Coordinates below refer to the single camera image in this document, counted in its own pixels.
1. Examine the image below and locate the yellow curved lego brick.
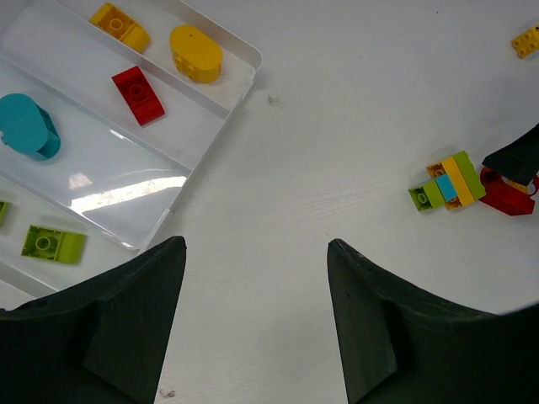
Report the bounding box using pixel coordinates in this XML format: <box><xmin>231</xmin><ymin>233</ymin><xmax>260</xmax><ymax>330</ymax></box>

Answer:
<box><xmin>169</xmin><ymin>24</ymin><xmax>223</xmax><ymax>84</ymax></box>

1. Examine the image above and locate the blue oval lego brick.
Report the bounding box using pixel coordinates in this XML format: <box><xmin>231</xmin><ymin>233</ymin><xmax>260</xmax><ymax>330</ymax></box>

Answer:
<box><xmin>1</xmin><ymin>93</ymin><xmax>61</xmax><ymax>161</ymax></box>

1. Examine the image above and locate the yellow square lego brick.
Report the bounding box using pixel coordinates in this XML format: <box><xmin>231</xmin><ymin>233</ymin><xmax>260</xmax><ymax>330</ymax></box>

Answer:
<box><xmin>89</xmin><ymin>3</ymin><xmax>151</xmax><ymax>53</ymax></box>

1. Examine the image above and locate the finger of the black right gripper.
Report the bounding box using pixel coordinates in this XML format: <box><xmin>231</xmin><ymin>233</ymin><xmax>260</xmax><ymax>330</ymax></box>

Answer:
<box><xmin>482</xmin><ymin>124</ymin><xmax>539</xmax><ymax>185</ymax></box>

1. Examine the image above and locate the clear plastic divided tray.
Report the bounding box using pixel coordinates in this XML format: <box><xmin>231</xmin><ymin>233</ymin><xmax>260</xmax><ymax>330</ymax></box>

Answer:
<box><xmin>1</xmin><ymin>1</ymin><xmax>262</xmax><ymax>300</ymax></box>

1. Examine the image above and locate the yellow blue red lego stack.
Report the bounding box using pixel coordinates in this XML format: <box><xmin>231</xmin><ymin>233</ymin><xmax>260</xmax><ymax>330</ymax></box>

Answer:
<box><xmin>511</xmin><ymin>24</ymin><xmax>539</xmax><ymax>59</ymax></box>

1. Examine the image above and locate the red flower lego brick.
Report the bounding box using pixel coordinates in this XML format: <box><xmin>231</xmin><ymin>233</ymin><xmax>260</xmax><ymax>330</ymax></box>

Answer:
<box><xmin>479</xmin><ymin>167</ymin><xmax>538</xmax><ymax>216</ymax></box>

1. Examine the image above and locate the green blue yellow lego stack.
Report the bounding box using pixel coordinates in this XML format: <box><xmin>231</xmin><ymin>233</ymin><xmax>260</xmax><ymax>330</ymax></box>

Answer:
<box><xmin>408</xmin><ymin>151</ymin><xmax>486</xmax><ymax>211</ymax></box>

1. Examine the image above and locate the green lego brick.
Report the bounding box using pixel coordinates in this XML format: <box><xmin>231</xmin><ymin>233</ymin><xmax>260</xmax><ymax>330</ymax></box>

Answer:
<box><xmin>21</xmin><ymin>225</ymin><xmax>87</xmax><ymax>264</ymax></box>
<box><xmin>0</xmin><ymin>200</ymin><xmax>10</xmax><ymax>226</ymax></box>

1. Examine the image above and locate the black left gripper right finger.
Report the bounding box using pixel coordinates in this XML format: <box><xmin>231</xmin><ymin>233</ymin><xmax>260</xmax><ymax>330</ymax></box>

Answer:
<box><xmin>327</xmin><ymin>239</ymin><xmax>538</xmax><ymax>403</ymax></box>

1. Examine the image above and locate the red curved lego brick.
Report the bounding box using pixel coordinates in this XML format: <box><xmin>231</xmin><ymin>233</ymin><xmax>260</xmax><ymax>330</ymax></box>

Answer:
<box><xmin>112</xmin><ymin>66</ymin><xmax>165</xmax><ymax>126</ymax></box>

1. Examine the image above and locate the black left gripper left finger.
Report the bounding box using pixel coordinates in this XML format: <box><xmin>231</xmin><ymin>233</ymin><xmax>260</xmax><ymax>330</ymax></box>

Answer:
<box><xmin>1</xmin><ymin>236</ymin><xmax>186</xmax><ymax>403</ymax></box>

